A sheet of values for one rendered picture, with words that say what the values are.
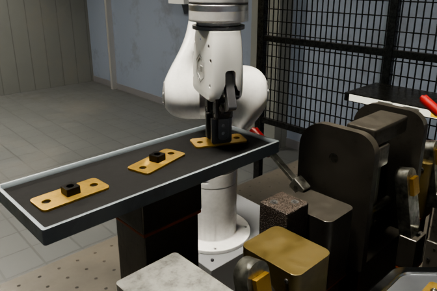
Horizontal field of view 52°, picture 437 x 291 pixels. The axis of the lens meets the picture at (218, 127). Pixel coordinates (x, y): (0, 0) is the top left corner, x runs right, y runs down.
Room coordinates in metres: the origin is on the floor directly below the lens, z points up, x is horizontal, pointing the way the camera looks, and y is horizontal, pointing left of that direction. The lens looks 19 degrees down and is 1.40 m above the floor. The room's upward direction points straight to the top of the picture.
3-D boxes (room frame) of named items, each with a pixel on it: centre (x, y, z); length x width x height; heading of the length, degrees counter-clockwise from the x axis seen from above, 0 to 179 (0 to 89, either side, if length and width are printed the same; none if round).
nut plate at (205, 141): (0.65, 0.00, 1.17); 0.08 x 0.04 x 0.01; 109
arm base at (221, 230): (0.97, 0.02, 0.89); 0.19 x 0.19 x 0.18
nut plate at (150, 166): (0.57, 0.08, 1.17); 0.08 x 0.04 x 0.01; 148
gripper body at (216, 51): (0.65, 0.00, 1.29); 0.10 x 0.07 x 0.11; 19
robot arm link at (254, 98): (0.97, -0.02, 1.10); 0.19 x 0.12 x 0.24; 92
